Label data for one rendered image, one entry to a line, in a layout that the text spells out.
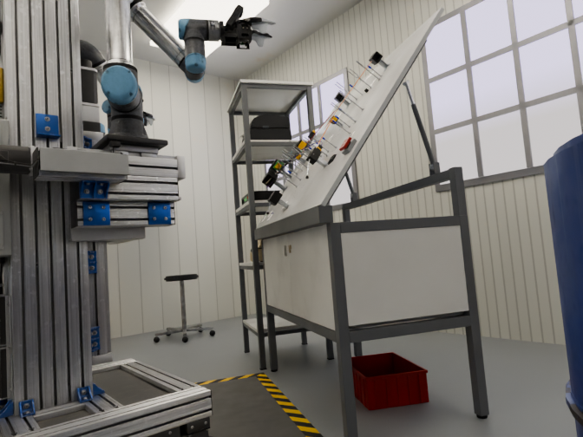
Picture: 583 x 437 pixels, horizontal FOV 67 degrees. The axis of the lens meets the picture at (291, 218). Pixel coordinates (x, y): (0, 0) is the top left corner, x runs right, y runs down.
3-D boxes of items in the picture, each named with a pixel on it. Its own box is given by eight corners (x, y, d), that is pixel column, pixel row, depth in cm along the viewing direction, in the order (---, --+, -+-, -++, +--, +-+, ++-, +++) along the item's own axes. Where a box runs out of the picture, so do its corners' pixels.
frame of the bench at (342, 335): (349, 448, 154) (330, 222, 160) (270, 370, 267) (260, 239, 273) (489, 418, 171) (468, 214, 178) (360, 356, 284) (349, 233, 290)
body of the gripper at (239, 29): (251, 49, 172) (219, 48, 169) (249, 30, 173) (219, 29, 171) (253, 37, 164) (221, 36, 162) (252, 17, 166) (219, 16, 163)
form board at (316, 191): (258, 230, 273) (255, 228, 273) (337, 106, 297) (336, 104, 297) (324, 206, 161) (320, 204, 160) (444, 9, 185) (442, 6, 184)
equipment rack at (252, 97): (259, 370, 269) (239, 79, 284) (242, 351, 326) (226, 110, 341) (336, 359, 283) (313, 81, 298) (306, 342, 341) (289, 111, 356)
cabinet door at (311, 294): (332, 330, 161) (324, 225, 164) (291, 314, 213) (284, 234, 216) (339, 329, 162) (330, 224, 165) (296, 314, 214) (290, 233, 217)
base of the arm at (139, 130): (114, 137, 157) (113, 110, 158) (101, 146, 169) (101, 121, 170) (155, 141, 167) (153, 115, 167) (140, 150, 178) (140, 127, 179)
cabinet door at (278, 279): (292, 314, 214) (286, 233, 217) (266, 304, 266) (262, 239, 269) (296, 314, 214) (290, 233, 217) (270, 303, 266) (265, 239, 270)
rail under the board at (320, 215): (319, 223, 159) (317, 205, 160) (254, 240, 272) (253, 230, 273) (333, 222, 161) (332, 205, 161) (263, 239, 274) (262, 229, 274)
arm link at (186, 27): (179, 46, 166) (178, 24, 167) (208, 47, 169) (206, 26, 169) (178, 35, 159) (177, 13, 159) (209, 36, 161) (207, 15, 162)
